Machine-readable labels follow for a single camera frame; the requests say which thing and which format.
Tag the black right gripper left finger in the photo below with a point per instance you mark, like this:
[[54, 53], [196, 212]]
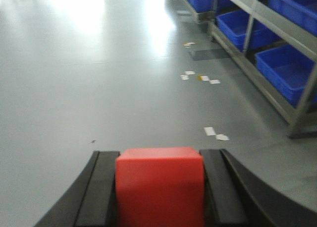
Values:
[[90, 199]]

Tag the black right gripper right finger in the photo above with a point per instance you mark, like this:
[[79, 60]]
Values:
[[235, 197]]

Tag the red foam cube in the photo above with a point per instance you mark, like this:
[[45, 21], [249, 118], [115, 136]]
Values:
[[160, 187]]

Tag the blue rack bin near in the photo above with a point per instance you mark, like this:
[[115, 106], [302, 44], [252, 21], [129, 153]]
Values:
[[287, 70]]

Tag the grey metal storage rack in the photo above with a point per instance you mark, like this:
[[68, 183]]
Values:
[[302, 120]]

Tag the blue rack bin middle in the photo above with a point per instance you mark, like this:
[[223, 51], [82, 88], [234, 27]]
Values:
[[234, 26]]

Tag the blue upper rack bin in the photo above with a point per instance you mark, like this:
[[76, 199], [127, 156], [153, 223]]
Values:
[[301, 12]]

